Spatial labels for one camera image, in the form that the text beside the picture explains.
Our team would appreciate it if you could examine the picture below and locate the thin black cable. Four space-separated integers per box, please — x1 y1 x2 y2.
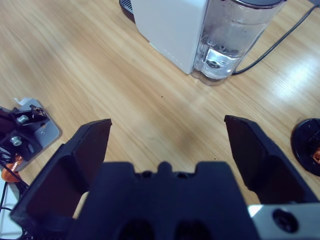
0 159 28 240

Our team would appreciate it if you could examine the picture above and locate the black capsule holder with rods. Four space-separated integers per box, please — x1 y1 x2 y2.
291 118 320 177

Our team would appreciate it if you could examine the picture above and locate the black power cable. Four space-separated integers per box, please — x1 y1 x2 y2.
233 3 318 75

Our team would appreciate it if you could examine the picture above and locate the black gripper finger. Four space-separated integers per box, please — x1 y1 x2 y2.
9 118 113 240
223 114 320 207

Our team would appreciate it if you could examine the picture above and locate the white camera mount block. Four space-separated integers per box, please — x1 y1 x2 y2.
0 99 63 172

